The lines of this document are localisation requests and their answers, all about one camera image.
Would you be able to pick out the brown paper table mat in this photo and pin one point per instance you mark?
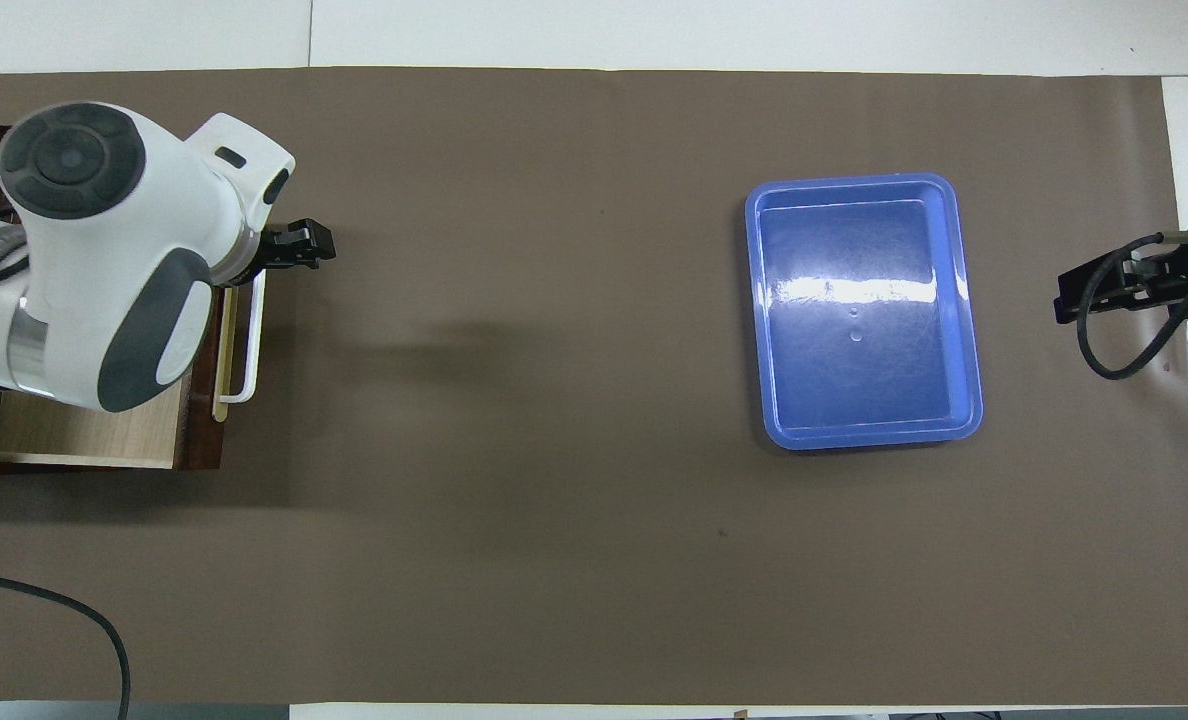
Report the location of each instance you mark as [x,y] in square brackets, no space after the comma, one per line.
[554,500]

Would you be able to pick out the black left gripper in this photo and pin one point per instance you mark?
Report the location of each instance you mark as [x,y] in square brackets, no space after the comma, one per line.
[272,250]

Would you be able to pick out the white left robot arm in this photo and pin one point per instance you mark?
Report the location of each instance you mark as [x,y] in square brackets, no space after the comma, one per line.
[84,250]

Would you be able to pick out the blue plastic tray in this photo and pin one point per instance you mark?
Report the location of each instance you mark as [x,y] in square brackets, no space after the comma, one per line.
[864,320]

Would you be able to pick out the wooden drawer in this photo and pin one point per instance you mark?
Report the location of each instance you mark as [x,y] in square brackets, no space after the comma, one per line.
[84,435]

